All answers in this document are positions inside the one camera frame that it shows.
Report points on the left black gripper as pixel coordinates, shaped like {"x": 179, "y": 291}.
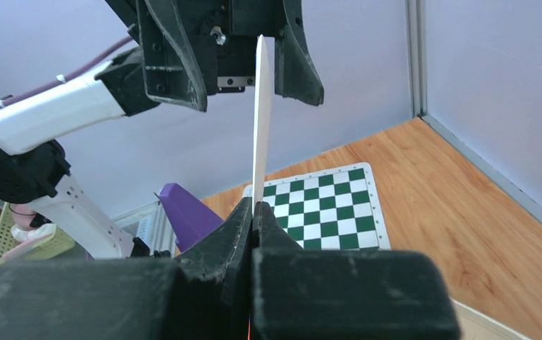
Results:
{"x": 189, "y": 49}

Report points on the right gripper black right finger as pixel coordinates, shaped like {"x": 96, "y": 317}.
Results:
{"x": 344, "y": 294}

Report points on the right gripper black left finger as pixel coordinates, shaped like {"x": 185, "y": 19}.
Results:
{"x": 201, "y": 294}

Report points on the cream letter sheet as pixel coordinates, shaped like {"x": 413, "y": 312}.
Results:
{"x": 262, "y": 113}

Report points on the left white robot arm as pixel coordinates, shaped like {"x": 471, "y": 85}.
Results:
{"x": 33, "y": 168}

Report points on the purple plastic piece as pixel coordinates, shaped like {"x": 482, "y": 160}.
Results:
{"x": 190, "y": 219}

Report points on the green white chessboard mat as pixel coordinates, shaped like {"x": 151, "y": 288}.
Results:
{"x": 331, "y": 209}

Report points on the green plastic basket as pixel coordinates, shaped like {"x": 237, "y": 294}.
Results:
{"x": 43, "y": 243}

